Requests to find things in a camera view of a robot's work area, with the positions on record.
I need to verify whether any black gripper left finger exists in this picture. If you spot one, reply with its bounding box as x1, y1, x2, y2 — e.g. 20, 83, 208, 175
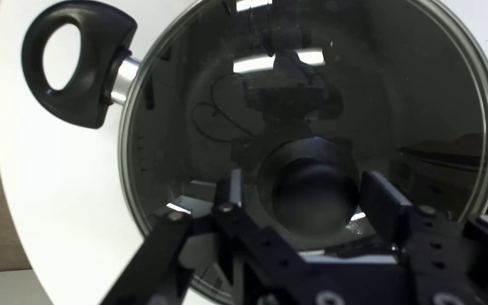
98, 168, 315, 305

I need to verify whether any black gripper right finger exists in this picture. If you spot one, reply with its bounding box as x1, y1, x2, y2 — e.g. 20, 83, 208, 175
359, 170, 488, 305

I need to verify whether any glass lid with black knob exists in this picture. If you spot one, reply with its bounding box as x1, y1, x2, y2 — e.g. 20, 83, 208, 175
117, 0, 488, 305

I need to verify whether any black cooking pot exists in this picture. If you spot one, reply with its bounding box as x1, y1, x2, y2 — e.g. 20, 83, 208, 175
20, 0, 144, 131

